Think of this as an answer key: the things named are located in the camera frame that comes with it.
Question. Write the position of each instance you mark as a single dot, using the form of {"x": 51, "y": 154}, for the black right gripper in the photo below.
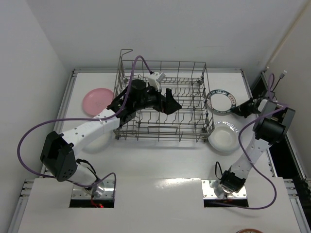
{"x": 244, "y": 109}

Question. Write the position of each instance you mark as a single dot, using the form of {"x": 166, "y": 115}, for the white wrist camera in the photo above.
{"x": 155, "y": 80}
{"x": 266, "y": 106}

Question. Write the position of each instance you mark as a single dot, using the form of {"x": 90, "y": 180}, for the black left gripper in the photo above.
{"x": 162, "y": 101}

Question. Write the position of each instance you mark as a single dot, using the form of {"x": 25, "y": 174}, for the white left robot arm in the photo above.
{"x": 60, "y": 150}

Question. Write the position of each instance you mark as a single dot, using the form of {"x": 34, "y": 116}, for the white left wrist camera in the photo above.
{"x": 155, "y": 80}

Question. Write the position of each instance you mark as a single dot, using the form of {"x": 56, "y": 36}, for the white plate with green rim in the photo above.
{"x": 220, "y": 101}

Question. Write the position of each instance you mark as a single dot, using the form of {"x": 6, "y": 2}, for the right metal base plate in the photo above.
{"x": 212, "y": 190}

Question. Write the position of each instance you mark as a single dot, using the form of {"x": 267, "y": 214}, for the pink plate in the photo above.
{"x": 96, "y": 100}

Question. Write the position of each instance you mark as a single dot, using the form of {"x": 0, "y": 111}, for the white plate under left arm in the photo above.
{"x": 99, "y": 144}

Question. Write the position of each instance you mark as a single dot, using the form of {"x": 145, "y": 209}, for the metal wire dish rack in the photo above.
{"x": 188, "y": 81}

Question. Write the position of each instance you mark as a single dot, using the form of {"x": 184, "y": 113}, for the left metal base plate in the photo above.
{"x": 103, "y": 191}

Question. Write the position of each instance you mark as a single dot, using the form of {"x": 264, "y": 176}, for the metal base plate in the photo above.
{"x": 212, "y": 190}
{"x": 103, "y": 191}

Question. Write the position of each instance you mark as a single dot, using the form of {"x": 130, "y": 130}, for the white deep plate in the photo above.
{"x": 224, "y": 139}

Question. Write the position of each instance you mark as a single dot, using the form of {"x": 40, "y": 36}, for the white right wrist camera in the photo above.
{"x": 266, "y": 106}

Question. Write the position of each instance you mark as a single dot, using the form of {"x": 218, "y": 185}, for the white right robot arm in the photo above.
{"x": 271, "y": 126}

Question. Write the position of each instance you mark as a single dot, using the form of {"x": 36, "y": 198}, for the silver foil plate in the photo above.
{"x": 230, "y": 125}

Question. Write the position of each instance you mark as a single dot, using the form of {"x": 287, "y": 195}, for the brown rimmed bowl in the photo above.
{"x": 249, "y": 230}

